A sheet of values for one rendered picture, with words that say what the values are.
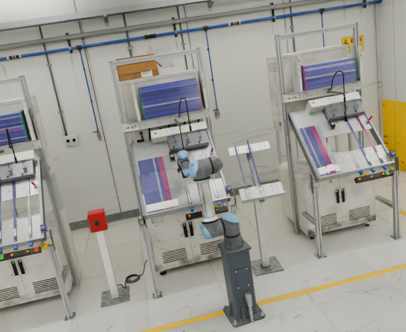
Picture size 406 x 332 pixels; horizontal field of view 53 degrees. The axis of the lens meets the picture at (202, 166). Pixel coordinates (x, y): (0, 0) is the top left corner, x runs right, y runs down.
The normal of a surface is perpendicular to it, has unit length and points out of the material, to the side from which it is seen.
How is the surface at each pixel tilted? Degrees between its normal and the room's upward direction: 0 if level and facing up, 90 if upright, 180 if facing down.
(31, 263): 90
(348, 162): 45
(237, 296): 90
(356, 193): 90
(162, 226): 90
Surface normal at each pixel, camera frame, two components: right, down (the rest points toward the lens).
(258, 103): 0.18, 0.23
